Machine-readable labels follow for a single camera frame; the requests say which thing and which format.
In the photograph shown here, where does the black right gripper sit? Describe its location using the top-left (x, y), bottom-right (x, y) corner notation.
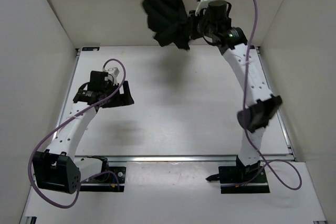
top-left (183, 11), bottom-right (217, 41)

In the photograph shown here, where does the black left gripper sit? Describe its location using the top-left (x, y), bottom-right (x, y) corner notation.
top-left (103, 79), bottom-right (135, 106)

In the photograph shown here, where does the black pleated skirt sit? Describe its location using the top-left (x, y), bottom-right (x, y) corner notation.
top-left (142, 0), bottom-right (191, 51)

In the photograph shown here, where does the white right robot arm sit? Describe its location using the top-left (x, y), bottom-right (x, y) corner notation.
top-left (190, 0), bottom-right (282, 182)

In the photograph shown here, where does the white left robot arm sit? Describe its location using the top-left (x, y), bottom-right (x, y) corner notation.
top-left (33, 67), bottom-right (134, 194)

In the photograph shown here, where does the left blue table label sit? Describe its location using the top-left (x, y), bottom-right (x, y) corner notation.
top-left (81, 47), bottom-right (100, 51)

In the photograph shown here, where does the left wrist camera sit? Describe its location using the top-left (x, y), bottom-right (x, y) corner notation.
top-left (108, 67), bottom-right (120, 78)

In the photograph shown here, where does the aluminium front rail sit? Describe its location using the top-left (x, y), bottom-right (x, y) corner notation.
top-left (76, 155), bottom-right (296, 164)

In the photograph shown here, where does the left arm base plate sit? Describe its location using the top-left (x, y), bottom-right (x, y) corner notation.
top-left (80, 166), bottom-right (127, 193)

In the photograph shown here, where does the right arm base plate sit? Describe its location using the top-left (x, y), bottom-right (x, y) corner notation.
top-left (206, 166), bottom-right (270, 194)

